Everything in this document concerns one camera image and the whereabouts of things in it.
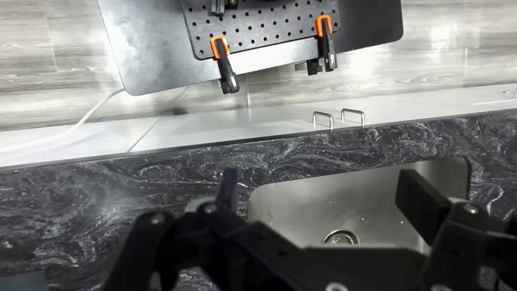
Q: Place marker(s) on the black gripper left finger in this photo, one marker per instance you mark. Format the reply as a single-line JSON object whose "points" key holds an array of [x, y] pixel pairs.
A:
{"points": [[226, 244]]}

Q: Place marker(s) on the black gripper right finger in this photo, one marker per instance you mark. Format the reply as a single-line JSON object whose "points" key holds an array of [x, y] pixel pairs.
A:
{"points": [[469, 244]]}

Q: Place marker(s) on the round metal sink drain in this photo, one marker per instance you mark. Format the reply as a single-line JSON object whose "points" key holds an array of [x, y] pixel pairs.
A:
{"points": [[341, 237]]}

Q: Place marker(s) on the white cabinet front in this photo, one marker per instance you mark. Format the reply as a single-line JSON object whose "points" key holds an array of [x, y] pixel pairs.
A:
{"points": [[226, 127]]}

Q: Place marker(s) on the stainless steel sink basin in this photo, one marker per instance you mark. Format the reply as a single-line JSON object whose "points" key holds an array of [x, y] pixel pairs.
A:
{"points": [[349, 205]]}

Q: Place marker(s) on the orange black spring clamp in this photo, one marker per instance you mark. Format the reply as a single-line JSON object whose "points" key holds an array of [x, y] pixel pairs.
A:
{"points": [[325, 50], [225, 67]]}

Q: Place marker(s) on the metal pegboard panel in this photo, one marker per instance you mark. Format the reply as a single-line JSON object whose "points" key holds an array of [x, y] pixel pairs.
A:
{"points": [[145, 50]]}

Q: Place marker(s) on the black perforated board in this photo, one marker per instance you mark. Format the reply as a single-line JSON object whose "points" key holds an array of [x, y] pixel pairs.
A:
{"points": [[258, 27]]}

